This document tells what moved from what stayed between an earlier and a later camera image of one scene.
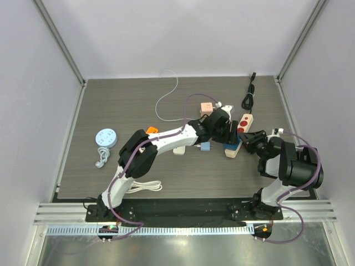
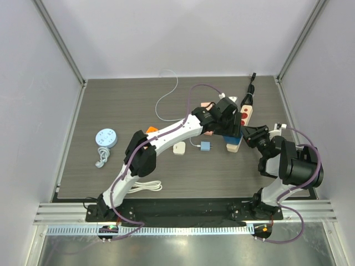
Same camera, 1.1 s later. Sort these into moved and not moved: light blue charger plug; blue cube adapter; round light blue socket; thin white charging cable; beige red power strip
Moved: blue cube adapter; beige red power strip
Not moved: light blue charger plug; round light blue socket; thin white charging cable
